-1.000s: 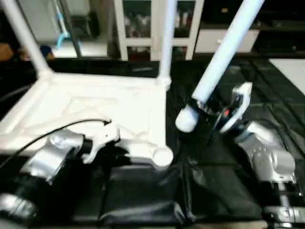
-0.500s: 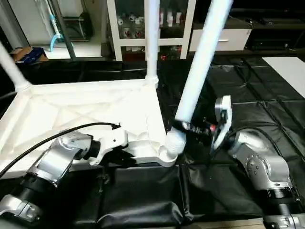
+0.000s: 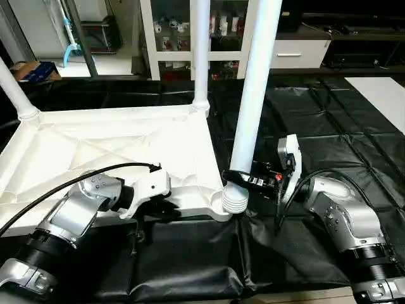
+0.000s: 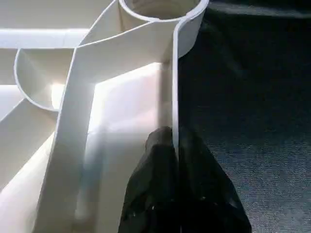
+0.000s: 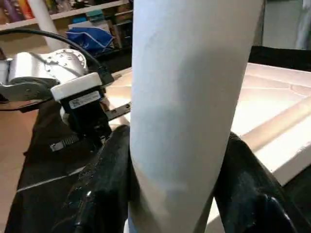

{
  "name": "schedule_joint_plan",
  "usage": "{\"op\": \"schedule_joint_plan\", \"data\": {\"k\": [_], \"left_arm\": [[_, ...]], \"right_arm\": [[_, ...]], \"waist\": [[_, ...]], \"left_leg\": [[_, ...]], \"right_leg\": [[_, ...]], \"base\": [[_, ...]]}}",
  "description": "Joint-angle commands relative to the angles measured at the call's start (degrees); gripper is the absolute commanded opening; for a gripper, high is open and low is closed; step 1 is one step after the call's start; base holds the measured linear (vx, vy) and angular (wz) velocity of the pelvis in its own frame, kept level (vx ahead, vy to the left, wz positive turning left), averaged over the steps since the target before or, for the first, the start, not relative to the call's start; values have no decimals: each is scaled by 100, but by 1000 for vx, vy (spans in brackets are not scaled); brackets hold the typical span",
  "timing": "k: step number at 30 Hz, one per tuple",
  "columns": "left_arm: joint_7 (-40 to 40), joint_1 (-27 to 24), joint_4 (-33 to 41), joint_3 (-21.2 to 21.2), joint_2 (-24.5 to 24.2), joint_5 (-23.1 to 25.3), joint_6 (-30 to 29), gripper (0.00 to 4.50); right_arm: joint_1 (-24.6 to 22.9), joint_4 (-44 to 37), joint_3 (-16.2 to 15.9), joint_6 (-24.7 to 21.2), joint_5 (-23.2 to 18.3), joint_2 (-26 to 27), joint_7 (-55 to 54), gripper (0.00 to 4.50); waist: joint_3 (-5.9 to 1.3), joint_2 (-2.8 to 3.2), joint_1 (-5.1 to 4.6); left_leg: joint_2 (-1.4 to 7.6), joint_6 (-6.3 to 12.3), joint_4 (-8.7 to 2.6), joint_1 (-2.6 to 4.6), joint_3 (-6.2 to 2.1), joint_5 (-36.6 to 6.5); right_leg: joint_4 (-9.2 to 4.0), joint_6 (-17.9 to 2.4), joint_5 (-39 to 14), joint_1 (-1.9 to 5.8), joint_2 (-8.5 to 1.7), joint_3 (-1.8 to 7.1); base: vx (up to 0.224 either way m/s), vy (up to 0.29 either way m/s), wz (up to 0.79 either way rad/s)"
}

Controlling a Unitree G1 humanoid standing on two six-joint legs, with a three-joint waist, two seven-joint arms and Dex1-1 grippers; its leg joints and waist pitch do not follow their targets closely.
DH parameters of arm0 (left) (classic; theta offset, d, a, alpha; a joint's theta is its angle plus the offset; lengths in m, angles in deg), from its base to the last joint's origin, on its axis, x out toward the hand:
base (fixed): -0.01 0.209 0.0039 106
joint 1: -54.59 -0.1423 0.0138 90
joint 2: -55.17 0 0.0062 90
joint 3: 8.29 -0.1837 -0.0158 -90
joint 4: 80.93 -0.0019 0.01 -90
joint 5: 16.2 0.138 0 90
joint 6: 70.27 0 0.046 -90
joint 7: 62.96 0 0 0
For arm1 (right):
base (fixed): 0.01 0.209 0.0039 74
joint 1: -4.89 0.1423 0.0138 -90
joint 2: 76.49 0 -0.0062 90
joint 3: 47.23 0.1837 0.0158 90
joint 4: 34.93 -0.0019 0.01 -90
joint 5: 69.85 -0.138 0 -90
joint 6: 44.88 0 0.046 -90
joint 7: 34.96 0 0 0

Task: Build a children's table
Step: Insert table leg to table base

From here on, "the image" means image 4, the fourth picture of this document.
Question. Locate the white plastic table top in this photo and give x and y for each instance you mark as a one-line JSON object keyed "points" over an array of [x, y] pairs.
{"points": [[87, 107]]}

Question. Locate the black work mat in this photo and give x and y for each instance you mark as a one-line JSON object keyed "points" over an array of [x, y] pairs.
{"points": [[252, 107]]}

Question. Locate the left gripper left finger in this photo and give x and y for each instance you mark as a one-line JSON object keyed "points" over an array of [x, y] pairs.
{"points": [[150, 189]]}

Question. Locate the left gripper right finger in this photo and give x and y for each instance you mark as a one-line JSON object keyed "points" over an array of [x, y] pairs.
{"points": [[206, 189]]}

